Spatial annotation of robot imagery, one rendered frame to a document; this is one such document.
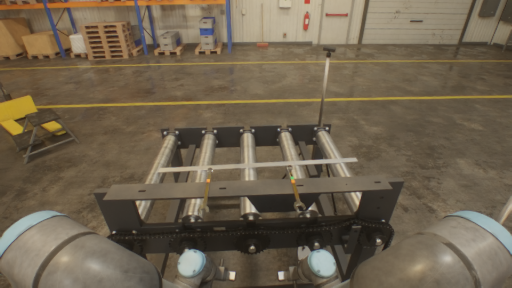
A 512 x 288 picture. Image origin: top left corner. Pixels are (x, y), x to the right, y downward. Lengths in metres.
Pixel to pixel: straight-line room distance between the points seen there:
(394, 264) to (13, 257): 0.58
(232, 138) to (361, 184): 1.17
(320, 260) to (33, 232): 0.80
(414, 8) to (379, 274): 11.34
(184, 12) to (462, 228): 9.88
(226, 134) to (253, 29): 8.11
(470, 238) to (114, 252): 0.55
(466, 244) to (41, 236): 0.65
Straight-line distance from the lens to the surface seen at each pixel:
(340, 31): 10.53
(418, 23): 11.86
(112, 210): 1.31
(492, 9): 13.38
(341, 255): 1.96
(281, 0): 9.78
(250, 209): 1.34
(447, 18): 12.50
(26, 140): 4.27
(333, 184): 1.14
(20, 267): 0.54
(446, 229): 0.53
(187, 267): 1.00
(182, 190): 1.11
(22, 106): 5.66
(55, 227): 0.54
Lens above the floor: 1.89
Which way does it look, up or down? 29 degrees down
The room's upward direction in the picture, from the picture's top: straight up
